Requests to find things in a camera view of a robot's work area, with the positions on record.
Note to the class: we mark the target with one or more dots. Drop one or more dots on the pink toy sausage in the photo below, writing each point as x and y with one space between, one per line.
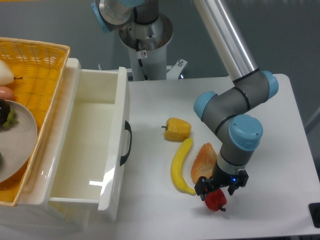
6 93

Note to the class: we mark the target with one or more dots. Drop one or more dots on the yellow toy pepper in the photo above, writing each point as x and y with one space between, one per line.
176 129

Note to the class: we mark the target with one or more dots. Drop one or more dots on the white open plastic drawer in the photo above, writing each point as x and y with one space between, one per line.
89 171

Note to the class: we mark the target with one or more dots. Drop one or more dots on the yellow woven basket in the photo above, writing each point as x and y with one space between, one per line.
39 67

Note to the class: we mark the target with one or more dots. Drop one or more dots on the red toy pepper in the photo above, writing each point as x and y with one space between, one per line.
216 201

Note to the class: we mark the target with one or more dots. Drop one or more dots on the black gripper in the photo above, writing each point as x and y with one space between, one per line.
220 179

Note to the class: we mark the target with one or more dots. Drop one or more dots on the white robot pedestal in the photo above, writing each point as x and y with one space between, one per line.
147 48

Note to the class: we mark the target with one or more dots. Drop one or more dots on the white toy pear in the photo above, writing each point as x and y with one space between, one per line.
6 75

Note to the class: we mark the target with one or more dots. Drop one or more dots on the metal bracket with bolts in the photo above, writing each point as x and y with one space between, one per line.
175 72

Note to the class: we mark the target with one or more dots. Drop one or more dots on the white drawer cabinet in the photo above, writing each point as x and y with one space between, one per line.
35 207

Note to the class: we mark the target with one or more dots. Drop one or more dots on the grey round plate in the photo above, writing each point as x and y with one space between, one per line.
17 142

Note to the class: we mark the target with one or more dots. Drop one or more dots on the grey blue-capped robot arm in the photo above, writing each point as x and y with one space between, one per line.
226 114

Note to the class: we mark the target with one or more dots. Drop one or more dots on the yellow toy banana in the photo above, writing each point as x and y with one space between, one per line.
176 169

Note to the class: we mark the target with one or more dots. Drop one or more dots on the black drawer handle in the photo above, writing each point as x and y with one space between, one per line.
127 143

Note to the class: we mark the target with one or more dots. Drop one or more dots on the toy bread croissant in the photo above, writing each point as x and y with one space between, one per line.
204 163

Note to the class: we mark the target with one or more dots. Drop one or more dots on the dark purple toy mangosteen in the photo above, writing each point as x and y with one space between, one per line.
7 115

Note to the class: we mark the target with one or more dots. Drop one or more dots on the black object at table edge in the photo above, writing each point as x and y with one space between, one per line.
314 209

